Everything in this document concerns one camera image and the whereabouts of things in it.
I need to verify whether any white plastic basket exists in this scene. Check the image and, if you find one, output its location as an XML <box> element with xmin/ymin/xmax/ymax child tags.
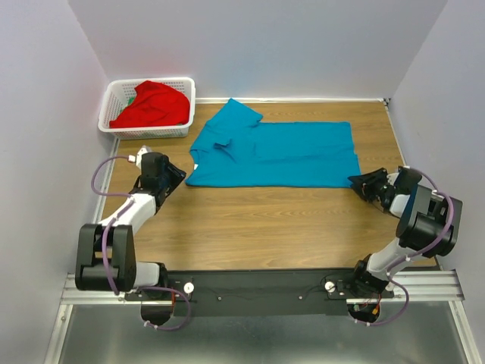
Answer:
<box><xmin>98</xmin><ymin>77</ymin><xmax>196</xmax><ymax>140</ymax></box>

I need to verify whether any aluminium frame rail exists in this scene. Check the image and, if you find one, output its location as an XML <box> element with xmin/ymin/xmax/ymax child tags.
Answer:
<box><xmin>390</xmin><ymin>268</ymin><xmax>485</xmax><ymax>364</ymax></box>

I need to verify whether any blue t shirt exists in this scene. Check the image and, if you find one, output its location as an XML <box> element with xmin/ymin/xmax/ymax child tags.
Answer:
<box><xmin>186</xmin><ymin>99</ymin><xmax>361</xmax><ymax>188</ymax></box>

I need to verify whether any red t shirt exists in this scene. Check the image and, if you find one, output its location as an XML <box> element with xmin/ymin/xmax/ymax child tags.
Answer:
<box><xmin>110</xmin><ymin>80</ymin><xmax>190</xmax><ymax>129</ymax></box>

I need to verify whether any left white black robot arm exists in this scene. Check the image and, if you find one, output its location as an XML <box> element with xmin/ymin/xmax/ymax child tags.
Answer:
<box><xmin>75</xmin><ymin>152</ymin><xmax>186</xmax><ymax>300</ymax></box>

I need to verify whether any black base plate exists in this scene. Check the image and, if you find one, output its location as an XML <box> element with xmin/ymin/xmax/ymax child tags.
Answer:
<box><xmin>167</xmin><ymin>268</ymin><xmax>393</xmax><ymax>317</ymax></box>

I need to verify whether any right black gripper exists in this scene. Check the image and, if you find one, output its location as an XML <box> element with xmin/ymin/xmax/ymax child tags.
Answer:
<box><xmin>347</xmin><ymin>168</ymin><xmax>394</xmax><ymax>202</ymax></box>

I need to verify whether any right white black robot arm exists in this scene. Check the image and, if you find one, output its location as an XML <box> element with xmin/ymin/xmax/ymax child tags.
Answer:
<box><xmin>348</xmin><ymin>166</ymin><xmax>463</xmax><ymax>297</ymax></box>

